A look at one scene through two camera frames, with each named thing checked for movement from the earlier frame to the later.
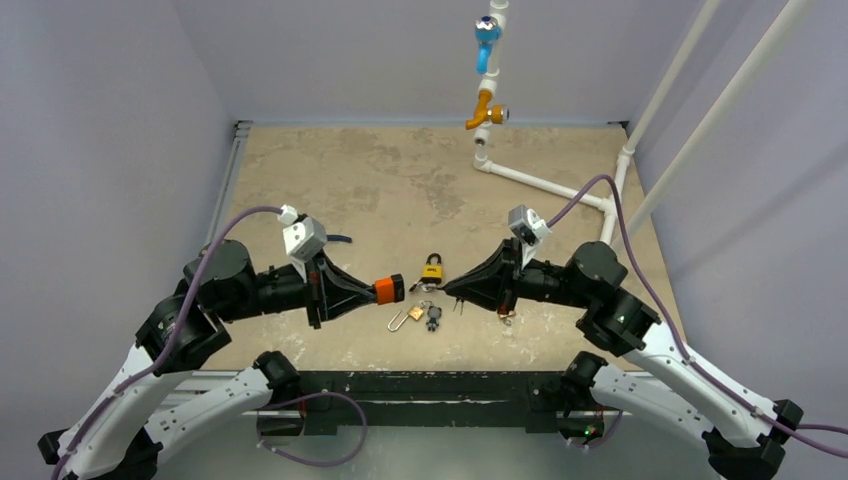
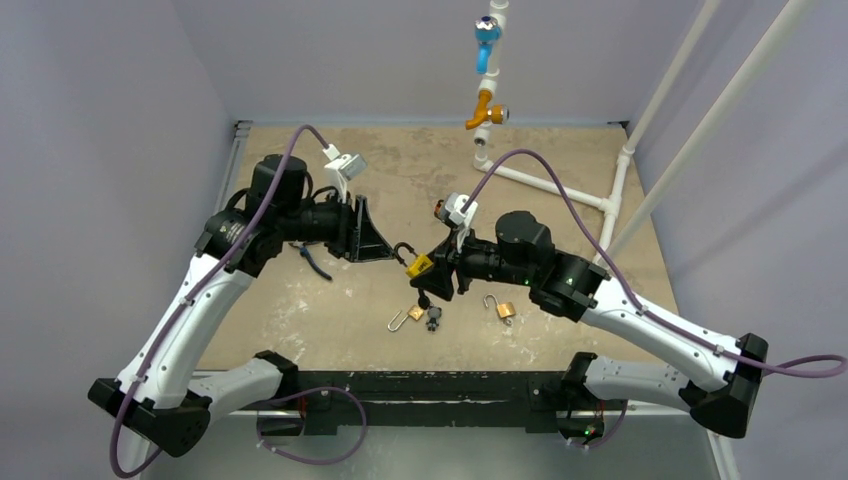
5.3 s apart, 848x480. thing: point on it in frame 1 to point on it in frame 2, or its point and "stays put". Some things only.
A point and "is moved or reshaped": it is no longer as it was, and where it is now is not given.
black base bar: x=381 y=400 stays put
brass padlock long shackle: x=415 y=312 stays put
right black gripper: x=516 y=277 to x=454 y=258
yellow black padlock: x=432 y=271 is moved or reshaped
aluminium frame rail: x=228 y=181 stays put
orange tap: x=497 y=114 stays put
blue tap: x=486 y=31 stays put
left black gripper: x=316 y=272 to x=356 y=238
